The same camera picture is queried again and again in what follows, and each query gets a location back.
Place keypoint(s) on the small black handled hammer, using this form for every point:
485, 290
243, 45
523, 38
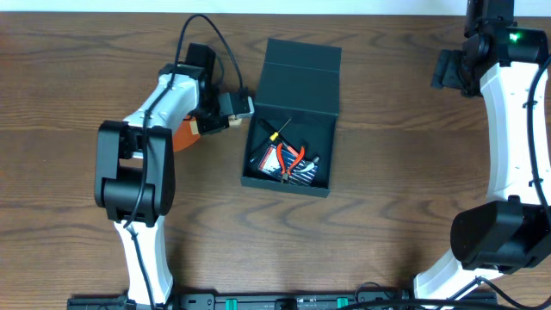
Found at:
310, 165

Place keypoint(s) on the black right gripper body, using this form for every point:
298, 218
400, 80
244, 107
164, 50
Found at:
452, 65

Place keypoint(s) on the black yellow screwdriver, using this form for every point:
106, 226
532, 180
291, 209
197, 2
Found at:
269, 142

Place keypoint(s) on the red scraper wooden handle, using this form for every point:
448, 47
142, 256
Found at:
188, 133

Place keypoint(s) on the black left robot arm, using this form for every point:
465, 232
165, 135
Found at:
135, 169

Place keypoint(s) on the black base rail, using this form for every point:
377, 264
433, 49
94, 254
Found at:
237, 302

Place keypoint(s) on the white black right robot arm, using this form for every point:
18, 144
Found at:
507, 66

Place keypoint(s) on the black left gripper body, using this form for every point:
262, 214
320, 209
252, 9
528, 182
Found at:
211, 124

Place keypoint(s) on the blue drill bit case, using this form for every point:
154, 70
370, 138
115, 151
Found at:
270, 164

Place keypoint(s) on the black gift box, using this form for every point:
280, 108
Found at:
298, 95

